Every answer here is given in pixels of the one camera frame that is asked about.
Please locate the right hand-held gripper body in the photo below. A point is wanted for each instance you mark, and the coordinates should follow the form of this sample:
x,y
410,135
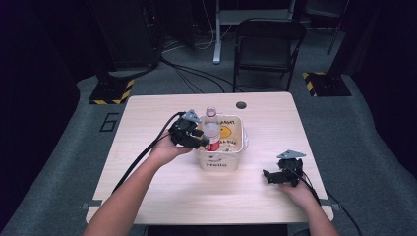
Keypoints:
x,y
291,167

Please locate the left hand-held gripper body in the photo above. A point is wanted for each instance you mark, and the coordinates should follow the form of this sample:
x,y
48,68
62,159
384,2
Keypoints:
x,y
183,131

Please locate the clear plastic water bottle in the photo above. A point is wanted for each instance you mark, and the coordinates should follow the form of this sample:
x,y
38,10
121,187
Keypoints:
x,y
212,131

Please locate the white trash bin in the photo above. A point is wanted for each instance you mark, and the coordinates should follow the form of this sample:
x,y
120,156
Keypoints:
x,y
218,162

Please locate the smiley plastic bag liner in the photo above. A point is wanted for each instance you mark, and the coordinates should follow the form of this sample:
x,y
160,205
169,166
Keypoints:
x,y
231,134

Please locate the person's left hand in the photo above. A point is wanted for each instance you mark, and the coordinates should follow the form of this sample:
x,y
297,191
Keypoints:
x,y
167,150

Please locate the person's right hand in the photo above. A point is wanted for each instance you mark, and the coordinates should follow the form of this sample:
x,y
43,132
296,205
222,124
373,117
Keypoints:
x,y
300,194

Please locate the black stand with striped base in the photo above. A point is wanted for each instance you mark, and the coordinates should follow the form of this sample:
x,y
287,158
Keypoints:
x,y
326,84
111,91

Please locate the black folding chair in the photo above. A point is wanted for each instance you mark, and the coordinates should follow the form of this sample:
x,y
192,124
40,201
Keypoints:
x,y
267,49

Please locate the grey table bracket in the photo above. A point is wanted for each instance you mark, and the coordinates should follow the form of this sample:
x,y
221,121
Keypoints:
x,y
333,206
88,205

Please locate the white desk frame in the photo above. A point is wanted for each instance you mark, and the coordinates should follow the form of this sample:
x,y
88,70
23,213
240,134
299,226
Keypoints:
x,y
217,39

